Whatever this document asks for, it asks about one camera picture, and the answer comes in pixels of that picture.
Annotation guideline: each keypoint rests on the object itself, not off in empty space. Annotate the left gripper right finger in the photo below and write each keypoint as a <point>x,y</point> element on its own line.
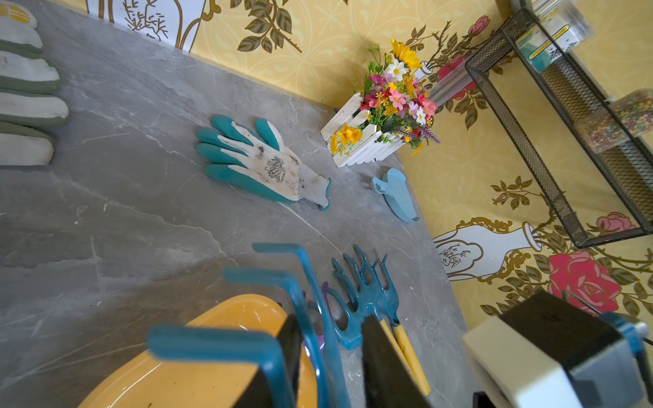
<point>387,382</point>

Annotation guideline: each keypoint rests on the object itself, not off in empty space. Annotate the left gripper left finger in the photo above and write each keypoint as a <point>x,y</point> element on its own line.
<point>276,382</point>

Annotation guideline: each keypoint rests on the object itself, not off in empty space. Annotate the teal rake yellow handle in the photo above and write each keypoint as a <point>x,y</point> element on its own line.
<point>365,301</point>
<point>231,346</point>
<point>407,354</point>

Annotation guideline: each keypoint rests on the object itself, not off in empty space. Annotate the purple rake pink handle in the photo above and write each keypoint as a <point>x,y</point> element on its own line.
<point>315,314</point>

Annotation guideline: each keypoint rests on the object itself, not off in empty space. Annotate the yellow plastic storage tray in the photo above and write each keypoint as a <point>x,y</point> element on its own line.
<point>147,382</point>

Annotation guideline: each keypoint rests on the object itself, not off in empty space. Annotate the flower bouquet white fence box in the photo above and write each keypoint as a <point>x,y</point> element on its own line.
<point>392,110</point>

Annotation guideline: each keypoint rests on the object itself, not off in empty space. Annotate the light blue plastic dustpan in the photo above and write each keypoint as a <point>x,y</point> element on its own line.
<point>394,189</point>

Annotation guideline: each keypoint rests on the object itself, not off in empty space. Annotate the teal white garden glove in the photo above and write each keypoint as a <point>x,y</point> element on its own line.
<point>259,162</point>

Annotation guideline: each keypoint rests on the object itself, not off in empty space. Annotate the clear bottle colourful beads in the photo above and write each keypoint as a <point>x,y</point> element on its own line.
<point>601,131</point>

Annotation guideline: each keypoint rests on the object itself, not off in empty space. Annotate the beige grey work glove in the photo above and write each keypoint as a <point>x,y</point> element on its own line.
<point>29,84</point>

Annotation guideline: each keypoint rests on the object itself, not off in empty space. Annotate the black wire mesh basket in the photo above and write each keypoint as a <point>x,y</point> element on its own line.
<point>598,199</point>

